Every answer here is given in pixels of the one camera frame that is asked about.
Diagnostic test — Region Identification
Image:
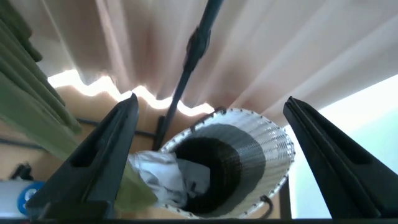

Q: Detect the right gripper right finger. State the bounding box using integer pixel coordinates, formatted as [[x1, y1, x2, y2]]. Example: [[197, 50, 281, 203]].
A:
[[282, 95, 398, 219]]

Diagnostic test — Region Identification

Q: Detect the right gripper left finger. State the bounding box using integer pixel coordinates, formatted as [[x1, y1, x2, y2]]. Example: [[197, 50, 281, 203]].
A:
[[25, 92, 140, 220]]

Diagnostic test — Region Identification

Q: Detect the green sleeveless shirt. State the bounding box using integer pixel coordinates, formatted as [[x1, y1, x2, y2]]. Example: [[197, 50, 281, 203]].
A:
[[0, 0, 158, 214]]

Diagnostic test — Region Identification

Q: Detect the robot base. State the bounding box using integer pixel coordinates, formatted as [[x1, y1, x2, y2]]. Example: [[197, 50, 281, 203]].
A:
[[0, 180, 46, 218]]

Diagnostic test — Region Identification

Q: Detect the white laundry basket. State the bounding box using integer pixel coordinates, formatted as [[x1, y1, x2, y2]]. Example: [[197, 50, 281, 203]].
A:
[[158, 106, 296, 219]]

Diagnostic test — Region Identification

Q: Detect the black clothes rack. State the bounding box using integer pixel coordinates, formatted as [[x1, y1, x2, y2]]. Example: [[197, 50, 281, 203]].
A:
[[0, 0, 225, 152]]

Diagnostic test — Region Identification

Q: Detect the pale grey garment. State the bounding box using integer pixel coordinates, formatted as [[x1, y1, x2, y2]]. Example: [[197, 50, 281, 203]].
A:
[[127, 150, 212, 208]]

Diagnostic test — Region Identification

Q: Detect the black cable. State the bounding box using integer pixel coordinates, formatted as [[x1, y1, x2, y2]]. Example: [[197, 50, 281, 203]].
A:
[[11, 163, 34, 182]]

